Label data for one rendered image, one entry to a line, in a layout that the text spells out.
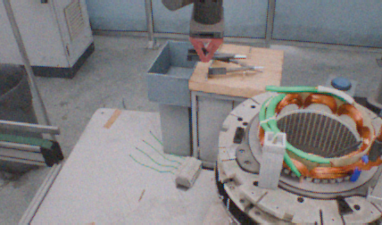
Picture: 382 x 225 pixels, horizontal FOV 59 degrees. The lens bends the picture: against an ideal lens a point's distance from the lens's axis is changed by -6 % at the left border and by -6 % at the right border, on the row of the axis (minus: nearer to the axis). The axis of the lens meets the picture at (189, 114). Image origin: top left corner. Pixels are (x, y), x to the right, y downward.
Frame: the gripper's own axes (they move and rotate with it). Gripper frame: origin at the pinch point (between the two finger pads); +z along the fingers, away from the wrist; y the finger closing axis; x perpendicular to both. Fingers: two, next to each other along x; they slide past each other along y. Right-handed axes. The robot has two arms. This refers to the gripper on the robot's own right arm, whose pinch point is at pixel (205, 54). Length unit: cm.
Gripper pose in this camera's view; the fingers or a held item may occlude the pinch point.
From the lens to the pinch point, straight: 77.1
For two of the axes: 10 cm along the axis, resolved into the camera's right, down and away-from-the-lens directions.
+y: -0.7, 7.1, -7.0
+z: -0.1, 7.0, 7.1
